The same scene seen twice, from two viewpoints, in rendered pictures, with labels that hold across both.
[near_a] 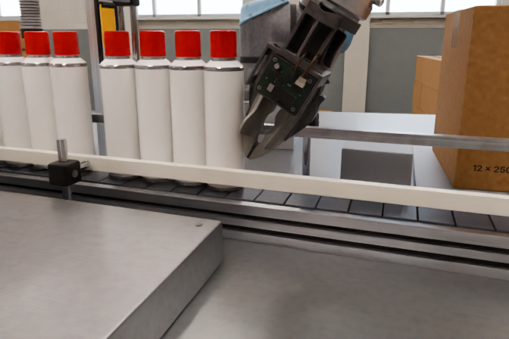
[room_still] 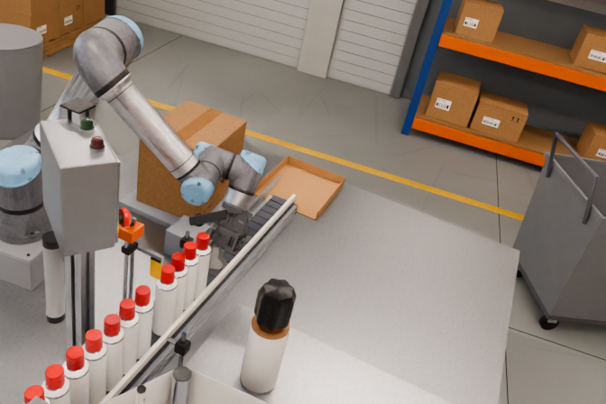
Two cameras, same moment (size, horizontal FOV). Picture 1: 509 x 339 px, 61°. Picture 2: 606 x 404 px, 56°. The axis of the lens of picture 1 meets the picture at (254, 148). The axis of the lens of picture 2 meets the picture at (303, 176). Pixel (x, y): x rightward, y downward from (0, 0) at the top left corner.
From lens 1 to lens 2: 1.56 m
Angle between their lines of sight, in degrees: 84
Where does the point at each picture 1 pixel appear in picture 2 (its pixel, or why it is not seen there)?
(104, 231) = (238, 335)
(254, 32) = (33, 189)
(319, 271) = (248, 290)
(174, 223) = (236, 315)
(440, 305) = (273, 271)
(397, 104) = not seen: outside the picture
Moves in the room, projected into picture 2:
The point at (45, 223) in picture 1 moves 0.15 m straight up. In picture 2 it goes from (225, 355) to (234, 312)
